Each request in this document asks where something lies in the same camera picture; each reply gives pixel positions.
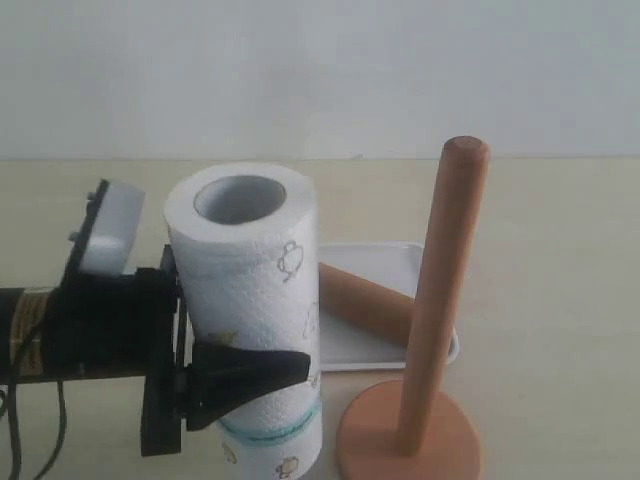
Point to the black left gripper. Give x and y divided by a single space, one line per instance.
115 327

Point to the white printed paper towel roll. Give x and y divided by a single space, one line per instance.
244 238

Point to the brown cardboard tube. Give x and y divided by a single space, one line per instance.
369 306

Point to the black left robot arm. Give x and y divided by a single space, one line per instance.
24 315

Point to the wooden paper towel holder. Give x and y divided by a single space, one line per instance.
408 428

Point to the white rectangular plastic tray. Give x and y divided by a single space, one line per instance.
395 265

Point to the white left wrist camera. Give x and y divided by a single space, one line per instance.
104 241

